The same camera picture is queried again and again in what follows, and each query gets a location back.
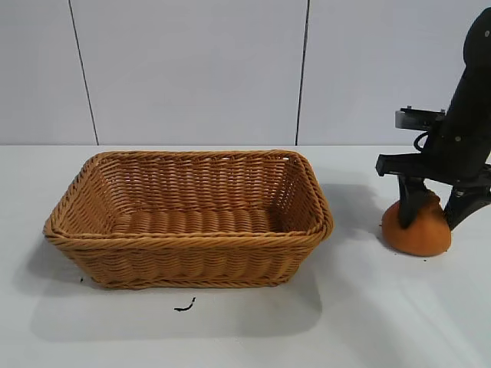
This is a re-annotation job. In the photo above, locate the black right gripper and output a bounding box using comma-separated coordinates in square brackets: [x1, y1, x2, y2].
[376, 82, 491, 232]

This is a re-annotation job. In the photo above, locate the orange knobbed citrus fruit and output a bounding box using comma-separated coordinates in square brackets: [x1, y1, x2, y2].
[381, 191, 452, 257]

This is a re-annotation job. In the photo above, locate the tan woven wicker basket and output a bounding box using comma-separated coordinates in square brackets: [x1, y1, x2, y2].
[42, 149, 334, 291]

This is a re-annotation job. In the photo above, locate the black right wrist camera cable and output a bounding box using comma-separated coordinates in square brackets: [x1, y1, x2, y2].
[413, 131, 433, 153]

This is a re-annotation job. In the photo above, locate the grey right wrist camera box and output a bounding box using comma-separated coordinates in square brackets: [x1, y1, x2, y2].
[394, 108, 447, 131]

